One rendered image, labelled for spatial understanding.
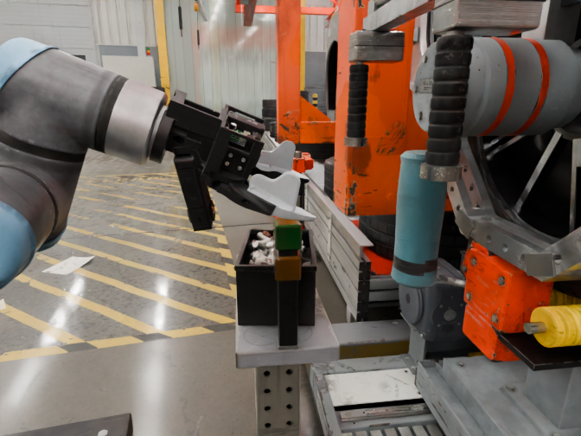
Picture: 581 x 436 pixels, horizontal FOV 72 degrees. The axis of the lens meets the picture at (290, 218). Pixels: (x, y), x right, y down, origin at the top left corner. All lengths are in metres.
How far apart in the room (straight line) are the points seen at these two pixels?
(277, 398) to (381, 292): 0.56
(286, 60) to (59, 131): 2.59
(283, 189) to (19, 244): 0.27
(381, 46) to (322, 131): 2.29
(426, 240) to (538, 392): 0.40
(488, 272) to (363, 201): 0.46
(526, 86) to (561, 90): 0.05
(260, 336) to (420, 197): 0.38
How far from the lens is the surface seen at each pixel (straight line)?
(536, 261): 0.69
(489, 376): 1.08
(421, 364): 1.16
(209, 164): 0.47
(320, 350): 0.68
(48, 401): 1.44
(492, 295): 0.77
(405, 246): 0.80
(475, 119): 0.63
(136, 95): 0.47
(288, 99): 2.99
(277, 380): 0.95
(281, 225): 0.58
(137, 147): 0.47
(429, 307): 1.08
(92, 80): 0.48
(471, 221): 0.82
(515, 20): 0.48
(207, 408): 1.26
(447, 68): 0.46
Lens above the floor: 0.83
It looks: 16 degrees down
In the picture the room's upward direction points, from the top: straight up
